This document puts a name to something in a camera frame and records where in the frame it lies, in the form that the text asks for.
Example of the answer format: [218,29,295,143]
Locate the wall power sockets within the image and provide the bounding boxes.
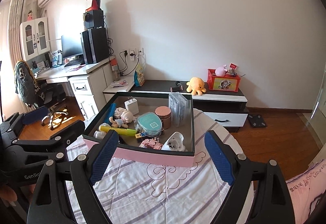
[122,48,144,62]

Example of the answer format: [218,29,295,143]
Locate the white small figure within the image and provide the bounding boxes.
[93,131,107,140]

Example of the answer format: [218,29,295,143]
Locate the white desk with drawers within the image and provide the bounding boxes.
[36,56,115,121]

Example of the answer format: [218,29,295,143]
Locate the orange cap bottle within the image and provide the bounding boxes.
[110,58,120,81]

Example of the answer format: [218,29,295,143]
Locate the black white tv cabinet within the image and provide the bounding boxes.
[132,80,249,133]

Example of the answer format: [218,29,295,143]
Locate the black speaker box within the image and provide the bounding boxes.
[83,9,105,30]

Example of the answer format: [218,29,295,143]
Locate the black computer monitor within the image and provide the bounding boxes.
[61,34,83,59]

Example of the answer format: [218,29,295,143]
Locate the black office chair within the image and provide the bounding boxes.
[14,60,68,131]

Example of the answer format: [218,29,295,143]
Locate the small baby doll figure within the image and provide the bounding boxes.
[109,108,135,128]

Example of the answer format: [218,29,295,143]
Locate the black handle tool on cabinet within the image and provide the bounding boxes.
[170,81,183,92]

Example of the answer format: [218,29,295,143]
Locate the rose gold round jar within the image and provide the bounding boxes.
[155,106,171,130]

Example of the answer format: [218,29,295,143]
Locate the black bathroom scale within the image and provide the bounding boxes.
[248,114,267,128]

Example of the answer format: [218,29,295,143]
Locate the red cartoon storage box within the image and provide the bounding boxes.
[207,69,241,92]

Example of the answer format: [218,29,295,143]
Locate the clear plastic box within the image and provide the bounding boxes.
[169,92,190,127]

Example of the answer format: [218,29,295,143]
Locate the blue snack bag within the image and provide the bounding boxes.
[134,64,145,87]

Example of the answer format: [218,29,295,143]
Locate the pink building block toy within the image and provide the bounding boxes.
[139,137,163,150]

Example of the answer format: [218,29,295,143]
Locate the white power adapter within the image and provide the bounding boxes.
[124,98,139,116]

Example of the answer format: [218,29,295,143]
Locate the white glass-door cabinet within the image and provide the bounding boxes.
[19,17,50,61]

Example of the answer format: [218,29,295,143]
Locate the black computer tower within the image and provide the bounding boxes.
[81,28,109,64]

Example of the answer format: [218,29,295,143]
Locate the yellow green tube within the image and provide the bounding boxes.
[99,126,137,137]

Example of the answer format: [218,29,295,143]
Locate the pink plush toy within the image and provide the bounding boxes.
[215,64,228,77]

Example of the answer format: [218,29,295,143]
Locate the pink pillow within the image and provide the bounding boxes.
[286,159,325,223]

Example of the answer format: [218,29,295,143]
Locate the teal round case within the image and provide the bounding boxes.
[135,112,162,137]

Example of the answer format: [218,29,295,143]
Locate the white plastic housing part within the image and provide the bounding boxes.
[161,132,186,152]

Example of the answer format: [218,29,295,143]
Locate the yellow octopus plush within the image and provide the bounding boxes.
[186,77,206,96]

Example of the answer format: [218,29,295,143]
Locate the pink storage box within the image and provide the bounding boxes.
[84,92,195,167]

